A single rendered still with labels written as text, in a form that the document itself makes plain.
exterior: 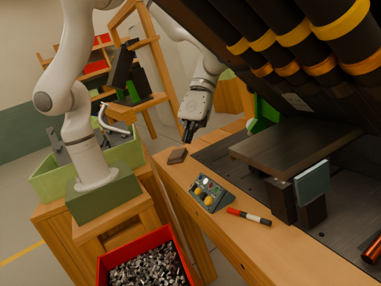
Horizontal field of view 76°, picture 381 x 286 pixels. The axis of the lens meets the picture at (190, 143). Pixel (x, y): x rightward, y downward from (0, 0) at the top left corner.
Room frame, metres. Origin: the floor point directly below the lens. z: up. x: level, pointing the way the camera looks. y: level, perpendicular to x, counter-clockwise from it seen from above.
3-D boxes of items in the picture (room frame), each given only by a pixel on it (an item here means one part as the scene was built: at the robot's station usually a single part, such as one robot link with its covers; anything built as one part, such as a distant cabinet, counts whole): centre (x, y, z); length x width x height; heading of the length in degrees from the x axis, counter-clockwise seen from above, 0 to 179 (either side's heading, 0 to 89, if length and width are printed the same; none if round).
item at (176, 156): (1.03, 0.08, 0.91); 0.10 x 0.08 x 0.03; 159
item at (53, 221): (1.45, 0.63, 0.40); 0.68 x 0.52 x 0.79; 99
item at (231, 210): (0.51, -0.08, 0.91); 0.13 x 0.02 x 0.02; 40
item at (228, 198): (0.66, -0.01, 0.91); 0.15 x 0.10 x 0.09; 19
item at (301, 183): (0.44, -0.23, 0.97); 0.10 x 0.02 x 0.14; 109
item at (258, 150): (0.47, -0.28, 1.11); 0.39 x 0.16 x 0.03; 109
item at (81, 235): (0.96, 0.42, 0.83); 0.32 x 0.32 x 0.04; 20
